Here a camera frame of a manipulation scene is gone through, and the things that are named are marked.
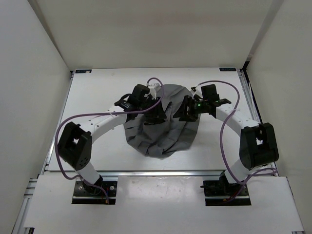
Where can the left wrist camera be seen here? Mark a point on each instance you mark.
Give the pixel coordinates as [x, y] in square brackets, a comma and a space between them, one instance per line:
[154, 88]

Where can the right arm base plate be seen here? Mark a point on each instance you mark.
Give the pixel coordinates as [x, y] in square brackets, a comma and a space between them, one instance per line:
[216, 194]

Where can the left blue corner label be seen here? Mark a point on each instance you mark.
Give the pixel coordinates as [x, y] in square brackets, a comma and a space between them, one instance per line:
[83, 71]

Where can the white front cover board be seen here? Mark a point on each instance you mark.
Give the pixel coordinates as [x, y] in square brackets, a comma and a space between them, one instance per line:
[163, 205]

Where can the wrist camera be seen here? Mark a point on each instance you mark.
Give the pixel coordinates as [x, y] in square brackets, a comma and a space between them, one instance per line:
[196, 93]
[154, 88]

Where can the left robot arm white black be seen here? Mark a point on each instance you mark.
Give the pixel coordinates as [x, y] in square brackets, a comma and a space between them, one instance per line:
[74, 141]

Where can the grey pleated skirt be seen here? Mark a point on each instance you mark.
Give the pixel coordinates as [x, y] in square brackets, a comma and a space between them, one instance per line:
[162, 140]

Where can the right blue corner label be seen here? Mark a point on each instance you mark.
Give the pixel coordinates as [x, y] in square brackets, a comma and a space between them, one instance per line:
[227, 69]

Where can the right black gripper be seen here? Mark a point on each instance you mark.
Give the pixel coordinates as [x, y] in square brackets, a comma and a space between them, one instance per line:
[182, 111]

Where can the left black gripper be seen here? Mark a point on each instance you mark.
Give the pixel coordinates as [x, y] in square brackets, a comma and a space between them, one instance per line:
[157, 112]

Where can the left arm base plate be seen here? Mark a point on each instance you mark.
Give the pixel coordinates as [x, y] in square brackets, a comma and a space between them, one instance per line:
[85, 194]

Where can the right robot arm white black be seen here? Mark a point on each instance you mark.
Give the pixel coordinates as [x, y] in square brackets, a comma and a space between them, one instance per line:
[257, 146]

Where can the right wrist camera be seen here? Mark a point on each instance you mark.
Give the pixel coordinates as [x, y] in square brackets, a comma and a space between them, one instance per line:
[196, 93]

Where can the blue corner label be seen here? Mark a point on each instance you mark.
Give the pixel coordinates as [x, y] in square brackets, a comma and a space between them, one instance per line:
[83, 71]
[227, 69]

